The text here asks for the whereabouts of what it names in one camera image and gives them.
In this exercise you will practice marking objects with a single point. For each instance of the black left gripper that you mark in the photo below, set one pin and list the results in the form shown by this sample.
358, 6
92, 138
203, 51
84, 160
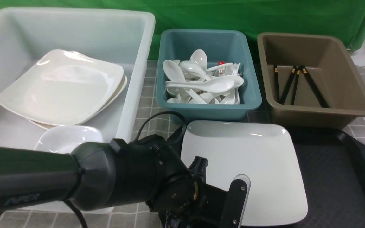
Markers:
189, 202

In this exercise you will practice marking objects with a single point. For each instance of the large white square plate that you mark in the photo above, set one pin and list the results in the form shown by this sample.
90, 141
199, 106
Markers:
265, 154

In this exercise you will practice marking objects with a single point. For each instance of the white soup spoon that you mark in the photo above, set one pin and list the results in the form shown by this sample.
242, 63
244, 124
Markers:
217, 85

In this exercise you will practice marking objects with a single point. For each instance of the small white sauce dish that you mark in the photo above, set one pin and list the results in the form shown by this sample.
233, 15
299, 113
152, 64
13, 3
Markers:
64, 139

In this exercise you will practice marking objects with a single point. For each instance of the black chopstick gold band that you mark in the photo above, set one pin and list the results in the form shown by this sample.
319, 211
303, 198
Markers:
295, 87

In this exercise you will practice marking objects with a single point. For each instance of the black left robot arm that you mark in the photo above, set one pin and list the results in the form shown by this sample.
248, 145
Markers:
98, 175

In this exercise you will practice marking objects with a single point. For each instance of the lower white plate in bin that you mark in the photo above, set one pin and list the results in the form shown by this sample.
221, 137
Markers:
116, 93

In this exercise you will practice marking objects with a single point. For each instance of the white plate in bin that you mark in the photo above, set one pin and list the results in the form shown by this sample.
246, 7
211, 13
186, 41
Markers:
62, 88
116, 93

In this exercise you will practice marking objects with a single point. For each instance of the top white plate in bin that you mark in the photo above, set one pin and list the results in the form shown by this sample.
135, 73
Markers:
62, 88

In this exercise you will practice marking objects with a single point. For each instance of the white spoon upper left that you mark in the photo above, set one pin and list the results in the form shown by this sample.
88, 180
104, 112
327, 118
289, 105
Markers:
173, 71

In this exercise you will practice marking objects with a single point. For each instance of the white spoon upright bowl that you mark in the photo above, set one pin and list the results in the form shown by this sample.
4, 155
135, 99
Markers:
200, 58

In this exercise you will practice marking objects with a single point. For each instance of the black serving tray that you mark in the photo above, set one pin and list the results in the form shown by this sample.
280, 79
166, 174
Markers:
332, 165

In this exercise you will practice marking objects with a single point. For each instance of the teal plastic bin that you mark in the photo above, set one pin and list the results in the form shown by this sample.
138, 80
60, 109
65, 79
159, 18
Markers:
219, 45

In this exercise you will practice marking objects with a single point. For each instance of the black chopstick in brown bin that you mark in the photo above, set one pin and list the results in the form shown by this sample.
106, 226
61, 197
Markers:
288, 85

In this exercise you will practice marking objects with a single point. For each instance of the brown plastic bin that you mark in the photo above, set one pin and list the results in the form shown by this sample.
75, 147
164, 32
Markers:
332, 69

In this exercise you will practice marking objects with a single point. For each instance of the large translucent white bin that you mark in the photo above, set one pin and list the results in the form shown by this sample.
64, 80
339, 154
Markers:
118, 36

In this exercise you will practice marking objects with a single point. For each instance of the green backdrop cloth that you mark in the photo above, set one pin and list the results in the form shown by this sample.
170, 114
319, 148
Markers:
342, 19

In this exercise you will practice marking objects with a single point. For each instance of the white spoon long handle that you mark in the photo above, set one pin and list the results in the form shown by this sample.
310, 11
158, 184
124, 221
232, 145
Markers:
194, 69

